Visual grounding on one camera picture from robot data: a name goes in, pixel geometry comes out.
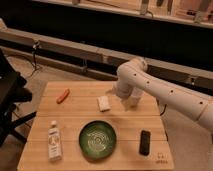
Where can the black chair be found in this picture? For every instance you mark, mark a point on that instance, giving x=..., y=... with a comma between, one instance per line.
x=12, y=90

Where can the white plastic bottle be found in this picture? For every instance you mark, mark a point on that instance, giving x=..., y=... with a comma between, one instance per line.
x=54, y=142

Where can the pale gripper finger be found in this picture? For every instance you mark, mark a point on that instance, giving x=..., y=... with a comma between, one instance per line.
x=126, y=103

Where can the green ceramic plate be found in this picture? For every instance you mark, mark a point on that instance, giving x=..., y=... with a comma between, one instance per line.
x=97, y=140

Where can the black remote control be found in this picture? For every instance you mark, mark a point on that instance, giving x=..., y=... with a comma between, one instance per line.
x=144, y=147

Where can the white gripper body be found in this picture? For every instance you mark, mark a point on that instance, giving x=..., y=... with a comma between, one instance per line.
x=122, y=92

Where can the orange carrot toy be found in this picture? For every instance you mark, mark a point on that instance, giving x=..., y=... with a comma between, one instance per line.
x=63, y=96

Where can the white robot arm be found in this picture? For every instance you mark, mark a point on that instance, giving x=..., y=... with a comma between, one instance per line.
x=195, y=105

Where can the white sponge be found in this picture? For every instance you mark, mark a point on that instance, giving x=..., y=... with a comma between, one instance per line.
x=103, y=103

